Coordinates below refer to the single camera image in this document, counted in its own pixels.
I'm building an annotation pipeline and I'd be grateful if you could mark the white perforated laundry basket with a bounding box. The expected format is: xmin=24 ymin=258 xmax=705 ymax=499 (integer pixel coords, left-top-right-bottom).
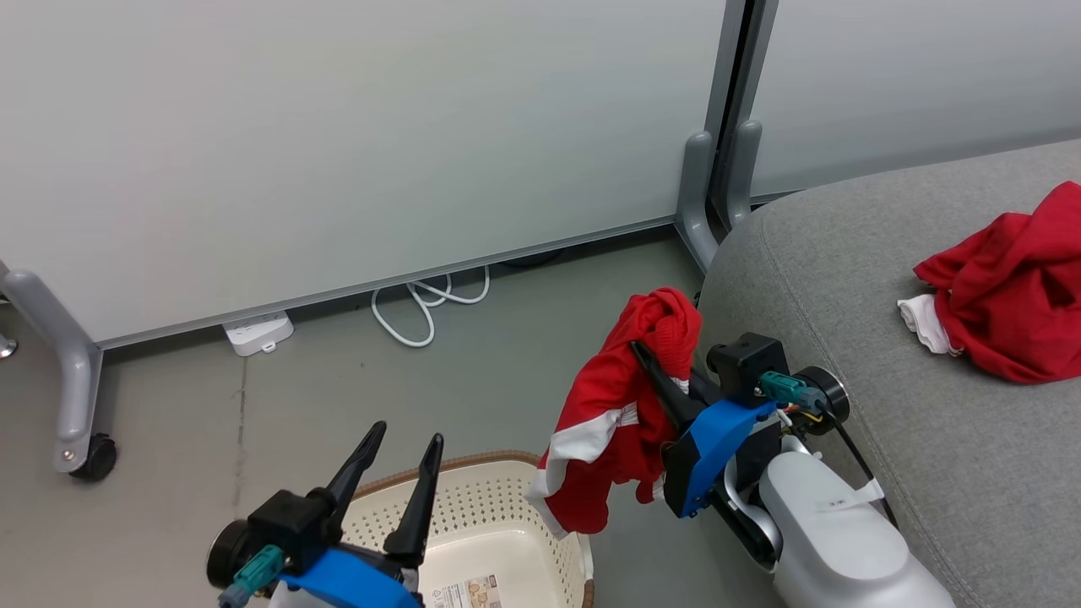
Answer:
xmin=338 ymin=450 xmax=595 ymax=608

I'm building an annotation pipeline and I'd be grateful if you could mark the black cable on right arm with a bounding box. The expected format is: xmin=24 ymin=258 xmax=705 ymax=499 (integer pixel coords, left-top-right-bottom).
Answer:
xmin=823 ymin=414 xmax=900 ymax=529

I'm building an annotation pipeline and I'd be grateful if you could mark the coiled white power cable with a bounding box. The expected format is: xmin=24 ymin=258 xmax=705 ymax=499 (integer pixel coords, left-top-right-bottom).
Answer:
xmin=371 ymin=266 xmax=492 ymax=349

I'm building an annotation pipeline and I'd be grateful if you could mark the grey fabric sofa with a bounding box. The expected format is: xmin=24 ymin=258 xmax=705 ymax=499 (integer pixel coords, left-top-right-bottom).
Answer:
xmin=697 ymin=139 xmax=1081 ymax=608

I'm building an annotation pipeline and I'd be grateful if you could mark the grey curved partition leg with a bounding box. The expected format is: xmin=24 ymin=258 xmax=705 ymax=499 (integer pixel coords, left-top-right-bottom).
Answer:
xmin=676 ymin=131 xmax=719 ymax=273
xmin=725 ymin=120 xmax=763 ymax=229

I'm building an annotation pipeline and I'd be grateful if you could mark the narrow white partition panel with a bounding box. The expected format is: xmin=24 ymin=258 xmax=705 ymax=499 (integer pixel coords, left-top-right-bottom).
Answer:
xmin=726 ymin=0 xmax=1081 ymax=204

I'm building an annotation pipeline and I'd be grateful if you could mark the grey partition leg with caster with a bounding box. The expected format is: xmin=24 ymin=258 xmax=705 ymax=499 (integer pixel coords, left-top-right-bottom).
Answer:
xmin=0 ymin=269 xmax=104 ymax=474

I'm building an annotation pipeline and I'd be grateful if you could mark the white tag on arm cable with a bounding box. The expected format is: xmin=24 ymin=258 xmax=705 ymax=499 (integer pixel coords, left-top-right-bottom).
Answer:
xmin=815 ymin=479 xmax=885 ymax=514

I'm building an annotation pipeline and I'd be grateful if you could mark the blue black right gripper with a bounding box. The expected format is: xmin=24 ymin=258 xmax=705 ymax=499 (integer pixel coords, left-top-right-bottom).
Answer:
xmin=630 ymin=339 xmax=850 ymax=518

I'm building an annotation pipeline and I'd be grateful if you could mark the red garment with white cuff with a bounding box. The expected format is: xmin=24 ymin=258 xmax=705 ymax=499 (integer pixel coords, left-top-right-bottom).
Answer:
xmin=897 ymin=181 xmax=1081 ymax=385

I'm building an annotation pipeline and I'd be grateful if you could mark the black caster wheel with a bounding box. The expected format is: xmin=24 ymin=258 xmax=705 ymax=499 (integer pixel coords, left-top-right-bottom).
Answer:
xmin=69 ymin=433 xmax=117 ymax=482

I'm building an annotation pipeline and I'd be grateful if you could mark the printed label in basket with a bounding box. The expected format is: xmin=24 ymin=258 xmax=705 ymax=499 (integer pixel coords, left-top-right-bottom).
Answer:
xmin=420 ymin=574 xmax=503 ymax=608

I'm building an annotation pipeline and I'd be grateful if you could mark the wide white partition panel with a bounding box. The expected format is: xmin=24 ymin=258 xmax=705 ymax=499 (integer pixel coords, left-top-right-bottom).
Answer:
xmin=0 ymin=0 xmax=748 ymax=349

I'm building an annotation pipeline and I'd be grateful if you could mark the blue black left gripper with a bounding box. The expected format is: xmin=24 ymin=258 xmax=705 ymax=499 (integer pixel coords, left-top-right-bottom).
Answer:
xmin=207 ymin=420 xmax=445 ymax=608

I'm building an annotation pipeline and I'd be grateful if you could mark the white power strip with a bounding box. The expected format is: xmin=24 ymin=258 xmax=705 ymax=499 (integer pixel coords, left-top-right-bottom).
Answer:
xmin=223 ymin=311 xmax=295 ymax=357

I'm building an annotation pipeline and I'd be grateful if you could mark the red garment with white stripe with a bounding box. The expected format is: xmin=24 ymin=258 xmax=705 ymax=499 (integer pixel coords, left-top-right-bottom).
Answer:
xmin=528 ymin=287 xmax=703 ymax=539

